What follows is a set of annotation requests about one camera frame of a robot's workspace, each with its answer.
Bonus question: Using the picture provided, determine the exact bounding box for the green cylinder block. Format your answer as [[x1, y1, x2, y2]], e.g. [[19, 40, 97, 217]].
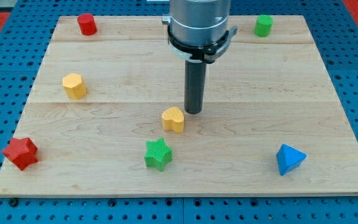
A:
[[254, 15, 274, 37]]

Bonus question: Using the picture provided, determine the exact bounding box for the wooden board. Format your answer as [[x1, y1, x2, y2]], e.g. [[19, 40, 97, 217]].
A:
[[0, 16, 358, 198]]

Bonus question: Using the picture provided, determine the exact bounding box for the red cylinder block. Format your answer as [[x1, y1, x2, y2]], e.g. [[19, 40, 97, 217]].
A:
[[77, 13, 97, 35]]

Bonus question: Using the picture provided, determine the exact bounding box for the red star block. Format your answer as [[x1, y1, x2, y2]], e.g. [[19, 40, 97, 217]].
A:
[[2, 138, 39, 170]]

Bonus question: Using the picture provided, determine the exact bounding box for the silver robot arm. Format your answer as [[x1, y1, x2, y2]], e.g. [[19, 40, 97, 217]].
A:
[[162, 0, 237, 64]]

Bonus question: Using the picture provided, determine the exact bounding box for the green star block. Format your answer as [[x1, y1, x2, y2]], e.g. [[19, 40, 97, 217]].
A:
[[144, 138, 172, 172]]

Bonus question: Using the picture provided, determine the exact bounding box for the yellow hexagon block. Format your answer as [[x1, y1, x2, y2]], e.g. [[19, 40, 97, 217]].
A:
[[62, 73, 87, 100]]

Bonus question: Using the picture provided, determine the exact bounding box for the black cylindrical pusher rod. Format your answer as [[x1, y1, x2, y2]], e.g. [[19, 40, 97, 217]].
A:
[[184, 61, 206, 114]]

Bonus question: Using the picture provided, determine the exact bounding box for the blue triangular block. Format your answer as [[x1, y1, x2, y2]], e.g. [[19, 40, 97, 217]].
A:
[[276, 144, 307, 175]]

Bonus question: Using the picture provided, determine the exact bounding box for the yellow heart block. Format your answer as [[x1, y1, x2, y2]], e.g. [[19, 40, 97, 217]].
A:
[[162, 107, 185, 133]]

